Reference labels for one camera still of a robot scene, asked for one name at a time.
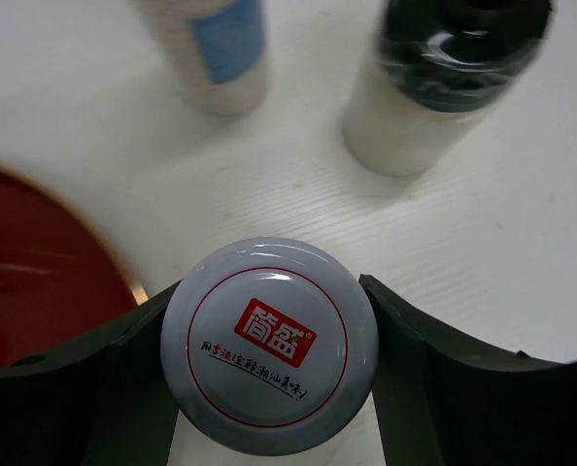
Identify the black-top white bottle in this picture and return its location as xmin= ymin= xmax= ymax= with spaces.
xmin=343 ymin=1 xmax=554 ymax=177

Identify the red round tray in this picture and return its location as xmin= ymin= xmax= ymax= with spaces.
xmin=0 ymin=166 xmax=148 ymax=368

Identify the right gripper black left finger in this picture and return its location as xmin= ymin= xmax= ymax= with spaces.
xmin=0 ymin=286 xmax=178 ymax=465

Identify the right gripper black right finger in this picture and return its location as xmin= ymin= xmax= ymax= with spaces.
xmin=359 ymin=275 xmax=577 ymax=465

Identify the white-lid dark sauce jar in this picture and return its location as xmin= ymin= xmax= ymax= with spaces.
xmin=160 ymin=238 xmax=379 ymax=456

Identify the tall silver-lid spice jar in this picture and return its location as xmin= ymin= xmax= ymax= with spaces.
xmin=132 ymin=0 xmax=270 ymax=117

